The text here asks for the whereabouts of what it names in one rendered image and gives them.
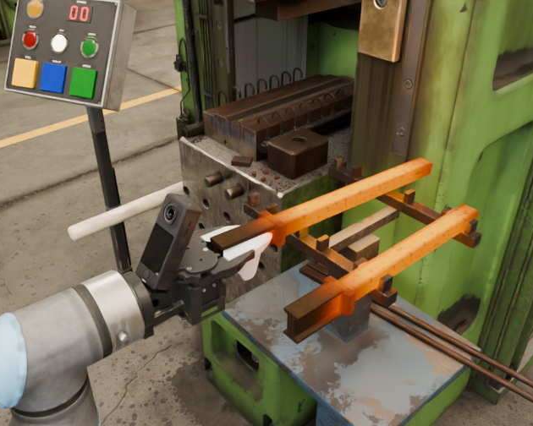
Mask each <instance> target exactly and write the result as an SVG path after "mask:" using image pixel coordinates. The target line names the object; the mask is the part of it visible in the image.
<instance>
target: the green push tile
mask: <svg viewBox="0 0 533 426"><path fill-rule="evenodd" d="M97 73H98V71H96V70H91V69H85V68H73V73H72V79H71V85H70V90H69V94H70V95H71V96H78V97H83V98H88V99H93V98H94V93H95V88H96V78H97Z"/></svg>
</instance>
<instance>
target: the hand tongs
mask: <svg viewBox="0 0 533 426"><path fill-rule="evenodd" d="M299 273H300V274H302V275H304V276H307V277H308V278H310V279H311V280H313V281H315V282H317V283H319V284H320V285H322V284H323V279H325V278H327V273H328V268H326V267H324V266H322V265H320V264H318V263H317V264H313V263H312V262H311V261H309V262H308V263H307V264H306V265H303V266H302V267H301V268H299ZM386 309H389V310H391V311H393V312H394V313H395V314H398V315H400V316H402V317H404V318H405V319H407V320H409V321H411V322H413V323H414V324H416V325H418V326H420V327H422V328H423V329H425V330H428V331H430V332H431V333H432V334H434V335H436V336H439V337H441V338H442V339H443V340H445V341H448V342H450V343H451V344H453V345H455V346H456V347H459V348H460V349H462V350H464V351H466V352H468V353H469V354H471V355H473V356H475V357H477V358H479V359H480V360H482V361H484V362H486V363H488V364H490V365H491V366H493V367H495V368H496V369H499V370H501V371H503V372H504V373H505V374H508V375H510V376H512V377H514V378H515V379H517V380H519V381H521V382H522V383H524V384H526V385H528V386H530V387H531V388H533V380H531V379H529V378H528V377H526V376H524V375H522V374H520V373H519V372H517V371H515V370H513V369H511V368H509V367H508V366H506V365H504V364H502V363H499V362H498V361H497V360H495V359H493V358H490V357H488V356H487V355H486V354H484V353H482V352H479V351H477V350H475V349H474V348H473V347H470V346H468V345H466V344H464V343H463V342H461V341H459V340H457V339H455V338H453V337H452V336H450V335H448V334H446V333H444V332H442V331H441V330H439V329H437V328H435V327H433V326H431V325H429V324H427V323H426V322H424V321H422V320H420V319H418V318H416V317H415V316H413V315H411V314H408V313H407V312H405V311H403V310H402V309H399V308H397V307H396V306H394V305H391V306H389V307H388V308H386ZM370 311H371V312H372V313H374V314H376V315H378V316H380V317H382V318H383V319H385V320H387V321H388V322H390V323H392V324H394V325H396V326H397V327H399V328H400V329H402V330H405V331H407V332H408V333H410V334H411V335H413V336H415V337H417V338H419V339H420V340H422V341H424V342H425V343H427V344H429V345H431V346H433V347H435V348H436V349H438V350H439V351H441V352H444V353H446V354H447V355H448V356H450V357H452V358H454V359H456V360H458V361H459V362H461V363H463V364H465V365H466V366H468V367H470V368H472V369H473V370H475V371H477V372H479V373H480V374H483V375H485V376H486V377H487V378H489V379H491V380H493V381H495V382H497V383H498V384H500V385H502V386H504V387H505V388H507V389H509V390H511V391H512V392H514V393H516V394H518V395H519V396H522V397H524V398H525V399H526V400H528V401H531V402H532V403H533V395H532V394H531V393H529V392H528V391H526V390H523V389H521V388H520V387H518V386H517V385H514V384H512V383H511V382H509V381H507V380H505V379H504V378H502V377H500V376H498V375H496V374H494V373H493V372H491V371H489V370H488V369H485V368H483V367H481V366H480V365H479V364H477V363H474V362H473V361H471V360H469V359H468V358H466V357H464V356H462V355H460V354H458V353H457V352H455V351H453V350H451V349H450V348H448V347H445V346H444V345H443V344H441V343H439V342H437V341H435V340H433V339H431V338H430V337H429V336H426V335H424V334H422V333H421V332H419V331H417V330H415V329H414V328H412V327H410V326H408V325H406V324H405V323H403V322H401V321H399V320H398V319H395V318H394V317H392V316H391V315H389V314H386V313H385V312H383V311H381V310H380V309H378V308H376V307H375V306H373V305H371V310H370Z"/></svg>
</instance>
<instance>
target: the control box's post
mask: <svg viewBox="0 0 533 426"><path fill-rule="evenodd" d="M86 111H87V116H88V120H89V124H90V130H91V135H92V139H93V144H94V149H95V153H96V161H97V165H98V171H99V175H100V179H101V184H102V192H103V197H104V201H105V205H106V206H107V207H108V208H113V207H114V206H117V205H118V196H117V191H116V186H115V182H114V176H113V168H112V163H111V157H110V153H109V148H108V142H107V134H106V126H105V121H104V116H103V111H102V109H100V108H94V107H90V106H86ZM110 233H111V237H112V241H113V250H114V254H115V259H116V263H117V267H118V268H119V269H120V270H125V269H128V268H129V259H128V254H127V249H126V244H125V239H124V230H123V225H122V222H120V223H118V224H116V225H114V226H111V227H110Z"/></svg>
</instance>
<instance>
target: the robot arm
mask: <svg viewBox="0 0 533 426"><path fill-rule="evenodd" d="M201 212H202V209H201V207H200V206H198V204H196V203H195V202H193V201H192V200H190V199H189V198H187V197H186V196H184V195H181V194H173V193H170V194H167V195H166V197H165V200H164V201H163V204H162V208H161V209H160V212H159V214H158V216H157V219H156V222H155V224H154V227H153V228H152V231H151V235H150V236H149V239H148V241H147V244H146V247H145V249H144V251H143V254H142V255H141V258H140V262H139V264H138V266H137V268H136V271H135V273H134V272H132V271H129V272H126V273H124V274H122V275H121V274H119V273H118V272H117V271H115V270H110V271H108V272H105V273H103V274H101V275H99V276H96V277H93V278H91V279H89V280H87V281H83V282H81V283H80V284H79V285H77V286H75V287H71V288H69V289H67V290H65V291H62V292H59V293H57V294H55V295H52V296H51V297H49V298H45V299H42V300H41V301H39V302H36V303H33V304H31V305H29V306H26V307H24V308H22V309H19V310H17V311H14V312H13V313H6V314H3V315H1V316H0V408H2V409H4V408H9V409H10V412H11V414H12V418H11V420H10V422H9V424H8V426H100V425H101V419H100V413H99V410H98V408H97V405H96V403H95V400H94V396H93V392H92V389H91V382H90V378H89V375H88V371H87V367H88V366H90V365H92V364H93V363H96V362H98V361H100V360H102V359H104V358H106V357H108V356H110V355H111V354H113V353H115V352H116V351H118V350H120V349H122V348H124V347H126V346H128V345H130V344H132V343H134V342H136V341H138V340H140V339H142V337H143V338H144V339H146V338H148V337H150V336H153V335H154V329H153V326H154V325H157V324H159V323H161V322H163V321H164V320H167V319H169V318H171V317H173V316H174V315H176V314H177V315H178V316H179V317H180V318H181V319H182V320H187V321H188V322H189V323H190V324H191V325H192V326H193V325H196V324H198V323H200V322H201V321H203V320H206V319H208V318H209V317H211V316H213V315H214V314H217V313H219V312H221V311H223V310H224V309H225V297H226V296H227V293H226V285H225V284H224V283H223V282H222V279H228V278H230V277H232V276H234V275H236V274H237V273H239V274H240V276H241V277H242V279H243V280H245V281H247V280H249V279H251V278H252V277H253V276H254V275H255V273H256V269H257V266H258V262H259V259H260V256H261V252H263V250H264V249H265V248H266V247H267V246H268V244H269V243H270V242H271V239H272V234H271V233H270V232H267V233H264V234H262V235H260V236H258V237H256V238H252V239H250V240H248V241H246V242H243V243H240V244H238V245H235V246H233V247H232V248H228V249H225V250H223V257H221V258H220V254H214V253H213V252H212V251H214V245H213V244H212V242H210V237H213V236H215V235H217V234H219V233H222V232H226V231H227V230H230V229H233V228H235V227H238V226H229V227H223V226H221V227H213V228H207V229H203V230H199V231H196V232H194V230H195V227H196V224H197V222H198V220H199V218H200V216H201ZM140 279H141V280H140ZM215 306H217V310H215V311H213V312H211V313H209V314H207V315H205V316H203V317H201V314H202V313H204V312H206V311H207V310H208V309H211V308H213V307H215ZM184 311H185V312H186V313H187V314H188V315H187V314H186V313H185V312H184Z"/></svg>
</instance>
